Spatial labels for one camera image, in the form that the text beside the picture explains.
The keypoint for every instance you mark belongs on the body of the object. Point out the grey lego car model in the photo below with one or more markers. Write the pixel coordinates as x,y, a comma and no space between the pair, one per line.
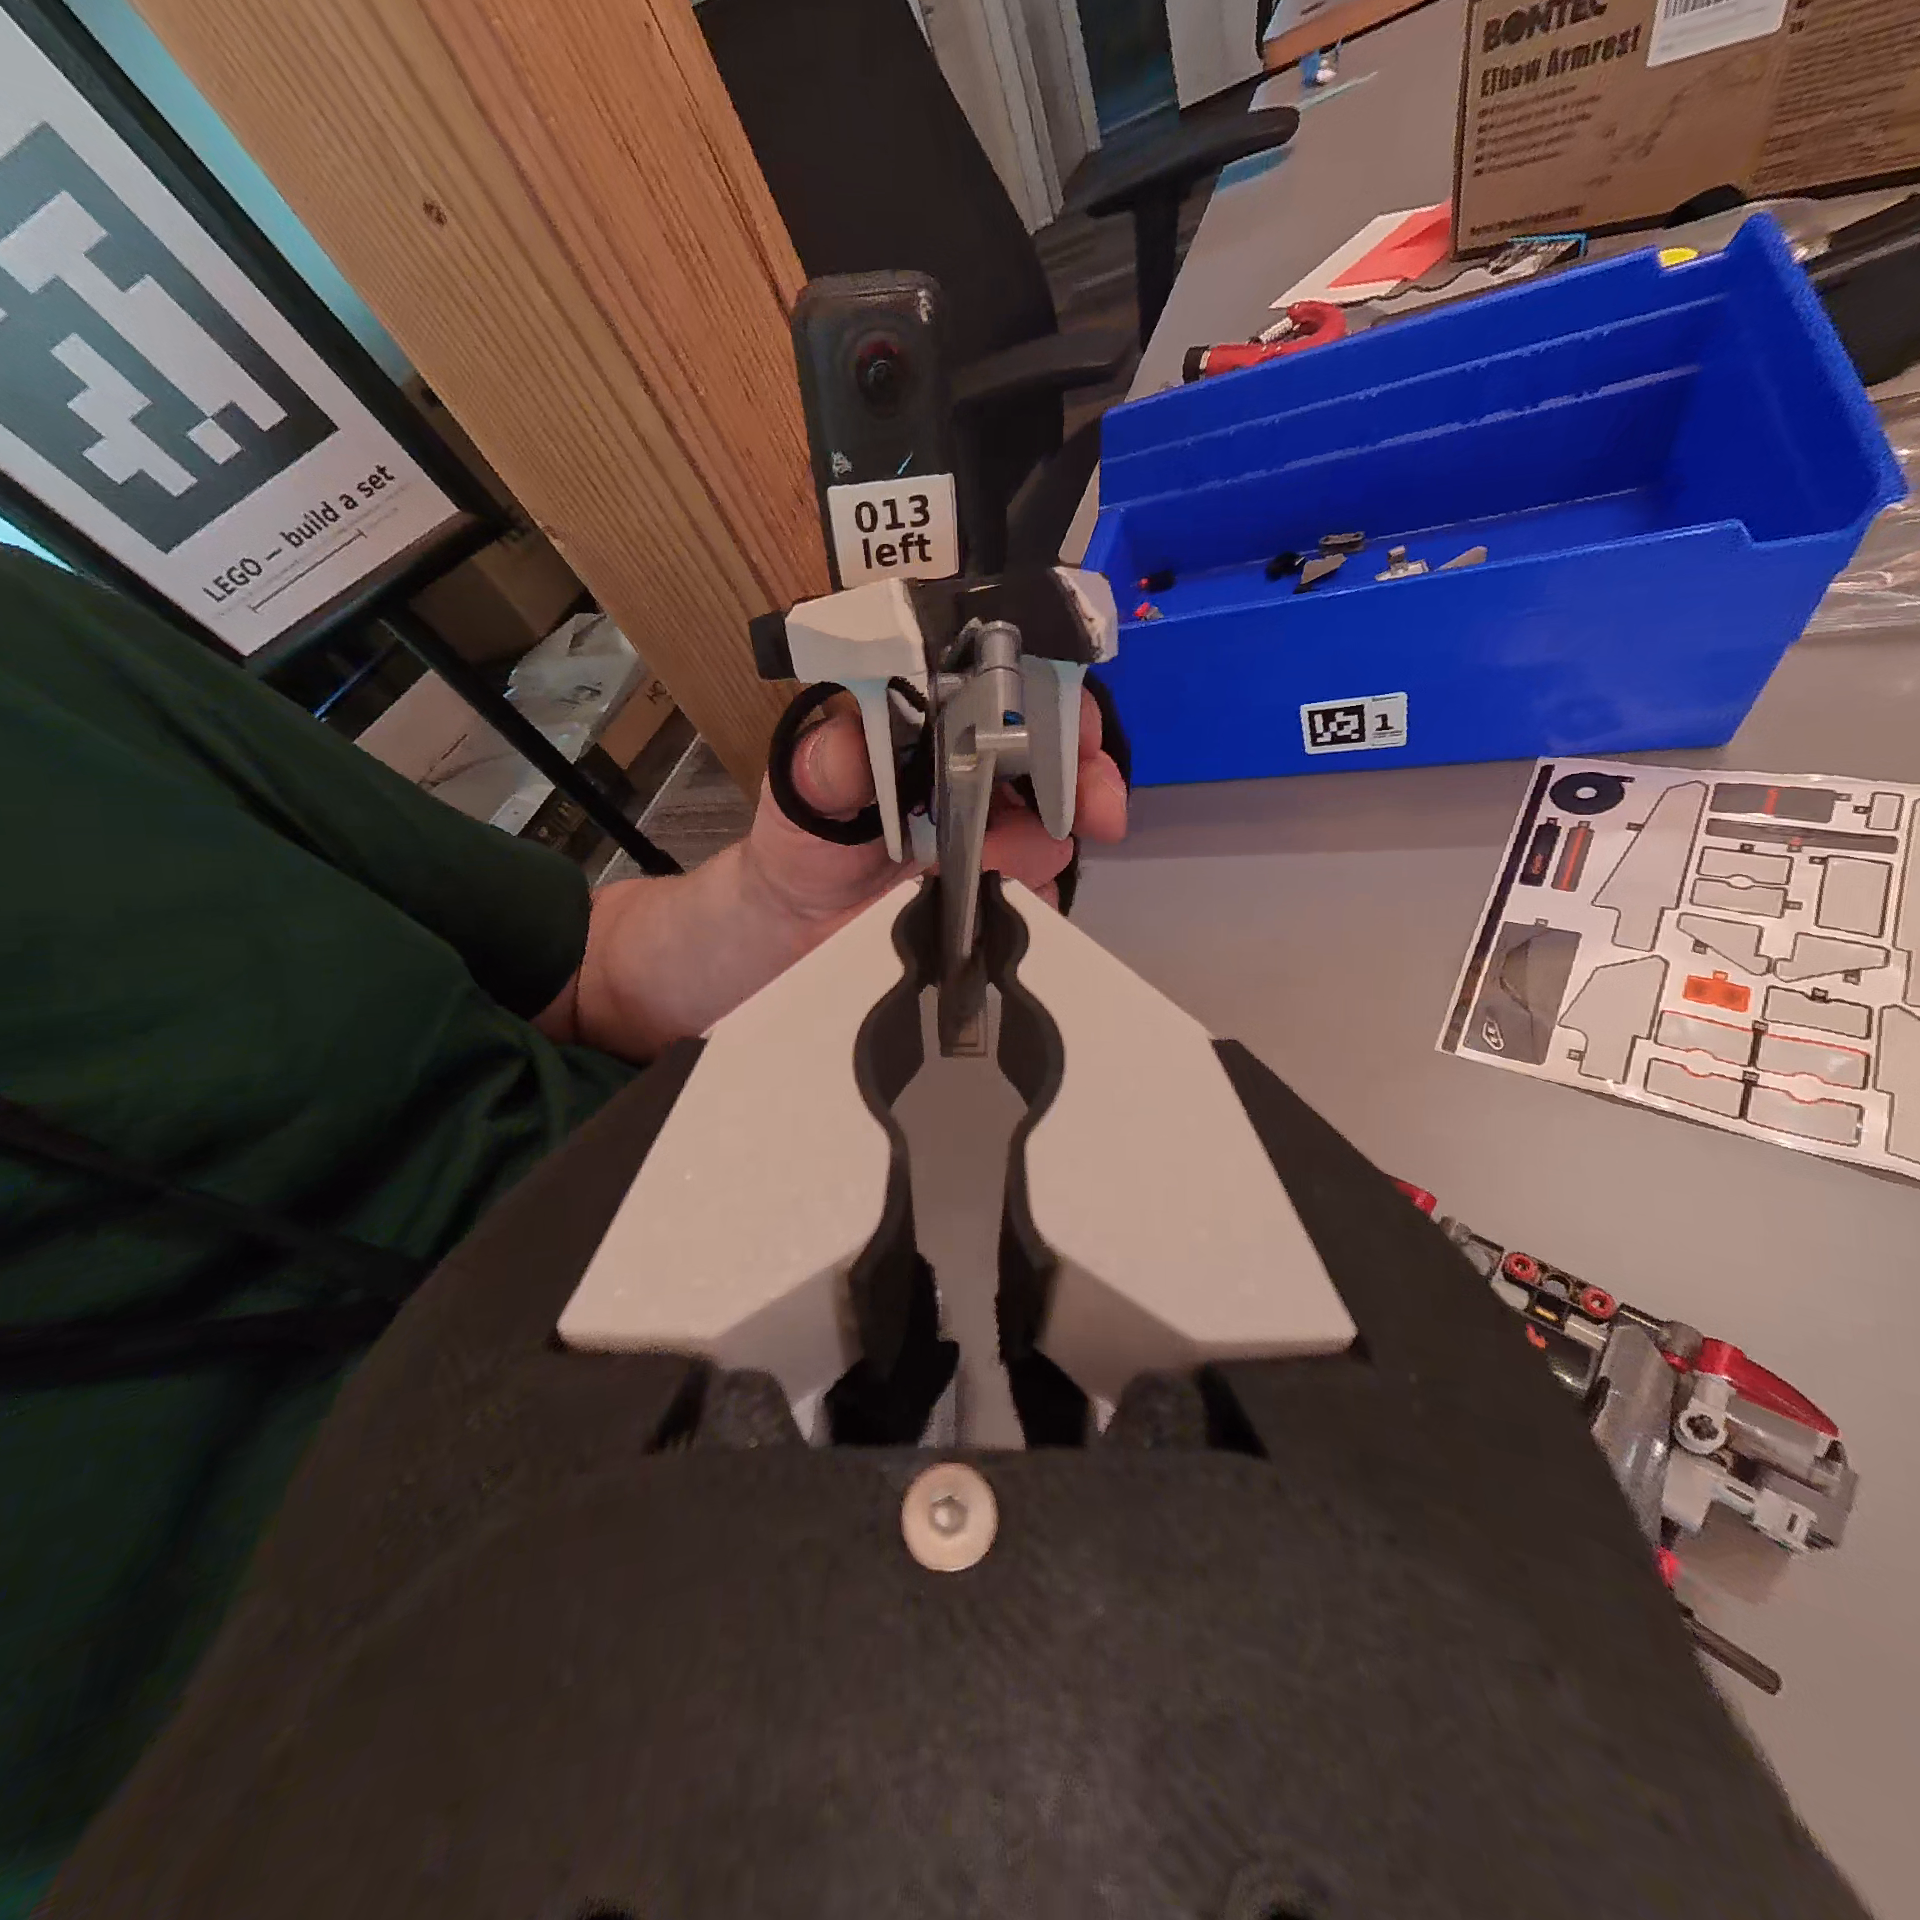
1681,1425

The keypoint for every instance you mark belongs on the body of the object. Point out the lego sticker sheet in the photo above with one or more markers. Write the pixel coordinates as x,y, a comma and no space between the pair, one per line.
1723,961

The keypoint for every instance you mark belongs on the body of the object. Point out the black framed tag sign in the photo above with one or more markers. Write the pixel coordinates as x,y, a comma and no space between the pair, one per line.
181,330

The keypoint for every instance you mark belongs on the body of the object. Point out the black sign stand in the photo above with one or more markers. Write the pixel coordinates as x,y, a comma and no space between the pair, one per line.
524,735

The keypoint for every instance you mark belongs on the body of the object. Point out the red and white card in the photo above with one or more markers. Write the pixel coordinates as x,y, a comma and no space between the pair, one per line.
1380,255

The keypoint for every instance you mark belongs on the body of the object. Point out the person's left forearm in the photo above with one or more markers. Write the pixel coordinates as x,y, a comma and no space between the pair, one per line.
644,961

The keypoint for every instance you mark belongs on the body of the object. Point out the assorted spare lego parts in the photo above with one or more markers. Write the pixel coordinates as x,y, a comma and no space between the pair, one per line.
1318,567

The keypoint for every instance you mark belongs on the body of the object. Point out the small grey lego assembly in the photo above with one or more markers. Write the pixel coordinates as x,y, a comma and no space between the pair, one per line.
962,840

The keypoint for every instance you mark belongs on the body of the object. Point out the blue plastic bin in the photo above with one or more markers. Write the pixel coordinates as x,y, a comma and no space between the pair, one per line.
1499,661

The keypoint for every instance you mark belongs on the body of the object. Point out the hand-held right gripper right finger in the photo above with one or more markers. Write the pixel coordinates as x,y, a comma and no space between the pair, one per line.
1184,1200

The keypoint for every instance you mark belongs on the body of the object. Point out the red black hand tool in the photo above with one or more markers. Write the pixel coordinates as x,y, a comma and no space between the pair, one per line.
1260,349

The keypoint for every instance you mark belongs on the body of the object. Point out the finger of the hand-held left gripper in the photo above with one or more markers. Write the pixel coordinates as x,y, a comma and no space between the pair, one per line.
856,638
1084,615

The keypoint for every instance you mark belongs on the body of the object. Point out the wooden post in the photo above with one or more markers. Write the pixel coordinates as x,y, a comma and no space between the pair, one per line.
524,301

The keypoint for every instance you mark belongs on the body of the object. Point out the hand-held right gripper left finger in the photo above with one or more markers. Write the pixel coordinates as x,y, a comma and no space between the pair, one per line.
720,1200

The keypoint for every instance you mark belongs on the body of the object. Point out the brown cardboard moving box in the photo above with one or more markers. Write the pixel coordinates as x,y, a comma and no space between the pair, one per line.
493,578

